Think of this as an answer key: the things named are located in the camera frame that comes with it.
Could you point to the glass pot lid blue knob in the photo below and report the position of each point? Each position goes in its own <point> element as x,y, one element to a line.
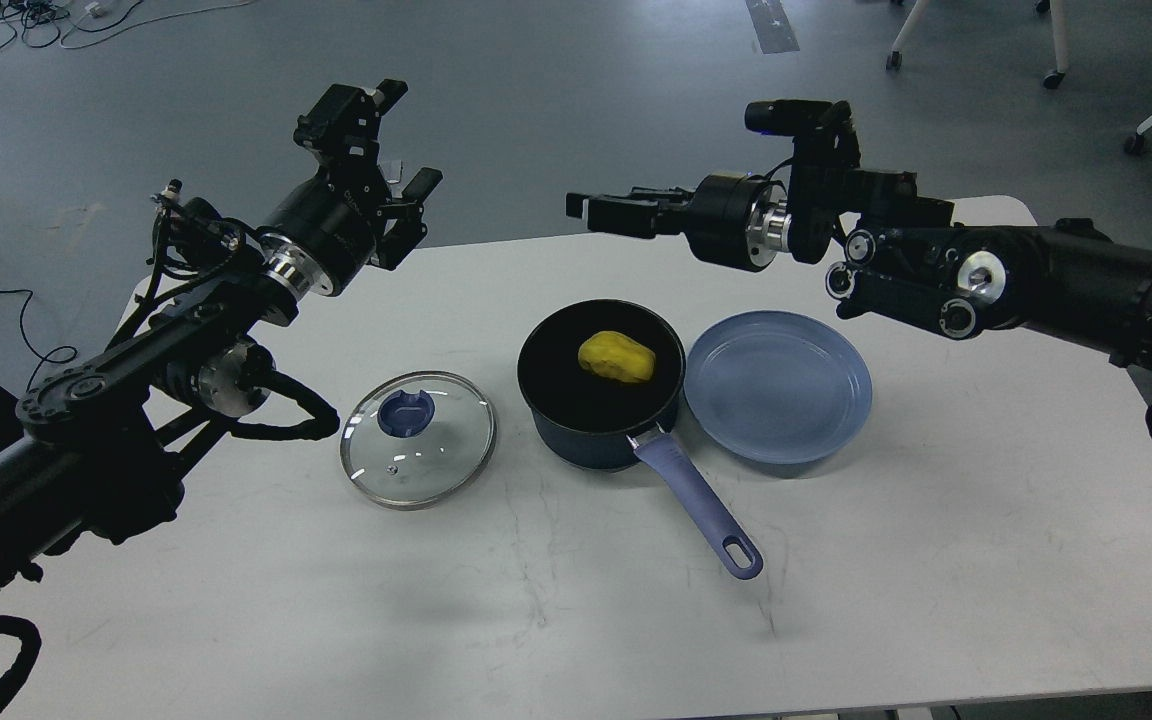
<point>417,439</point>

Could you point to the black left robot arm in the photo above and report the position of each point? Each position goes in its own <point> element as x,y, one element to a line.
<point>107,443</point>

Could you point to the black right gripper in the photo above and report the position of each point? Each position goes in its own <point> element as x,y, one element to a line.
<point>729,220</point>

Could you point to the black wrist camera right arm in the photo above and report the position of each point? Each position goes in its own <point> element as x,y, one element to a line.
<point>822,131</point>

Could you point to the blue round plate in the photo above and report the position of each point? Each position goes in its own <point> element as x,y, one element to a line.
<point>777,389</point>

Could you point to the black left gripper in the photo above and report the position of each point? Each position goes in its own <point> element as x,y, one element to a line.
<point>343,214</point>

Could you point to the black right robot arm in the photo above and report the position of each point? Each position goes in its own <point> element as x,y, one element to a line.
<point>903,255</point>

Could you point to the dark blue saucepan purple handle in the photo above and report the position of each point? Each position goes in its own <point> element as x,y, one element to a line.
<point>599,424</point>

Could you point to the yellow potato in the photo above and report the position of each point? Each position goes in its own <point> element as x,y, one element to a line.
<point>614,356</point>

